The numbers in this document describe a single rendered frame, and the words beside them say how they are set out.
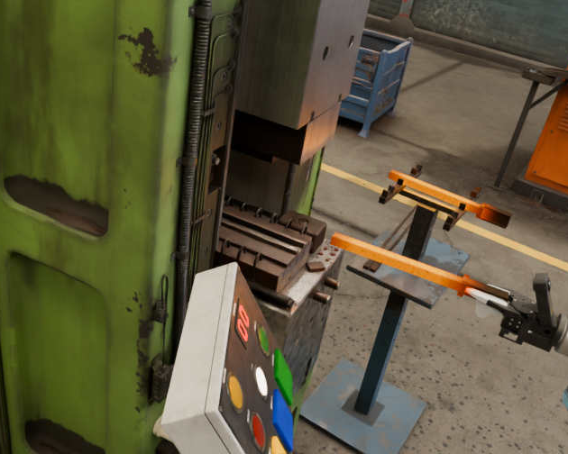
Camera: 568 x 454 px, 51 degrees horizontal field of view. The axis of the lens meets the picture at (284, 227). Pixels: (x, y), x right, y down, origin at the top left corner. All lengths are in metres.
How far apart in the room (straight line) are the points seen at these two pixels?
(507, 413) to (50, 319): 1.94
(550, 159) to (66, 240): 4.00
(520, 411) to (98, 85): 2.25
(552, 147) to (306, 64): 3.75
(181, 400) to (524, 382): 2.32
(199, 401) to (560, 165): 4.21
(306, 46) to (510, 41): 7.81
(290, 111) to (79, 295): 0.63
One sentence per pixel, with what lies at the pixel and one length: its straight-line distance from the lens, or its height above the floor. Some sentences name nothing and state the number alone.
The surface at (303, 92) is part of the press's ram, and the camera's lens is 1.17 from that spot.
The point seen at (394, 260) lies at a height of 1.07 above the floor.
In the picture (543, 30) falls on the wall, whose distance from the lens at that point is 8.81.
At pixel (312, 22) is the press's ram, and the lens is 1.14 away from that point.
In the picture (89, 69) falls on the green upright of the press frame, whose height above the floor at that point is 1.43.
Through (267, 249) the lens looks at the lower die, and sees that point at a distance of 1.49.
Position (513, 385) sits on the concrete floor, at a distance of 2.96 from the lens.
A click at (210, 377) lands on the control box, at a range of 0.85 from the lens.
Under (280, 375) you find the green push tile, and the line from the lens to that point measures 1.10.
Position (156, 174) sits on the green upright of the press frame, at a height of 1.31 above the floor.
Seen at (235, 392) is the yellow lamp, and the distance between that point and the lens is 0.87.
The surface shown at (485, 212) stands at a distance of 1.93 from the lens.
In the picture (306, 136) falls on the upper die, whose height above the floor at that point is 1.34.
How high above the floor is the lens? 1.80
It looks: 30 degrees down
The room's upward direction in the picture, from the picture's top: 11 degrees clockwise
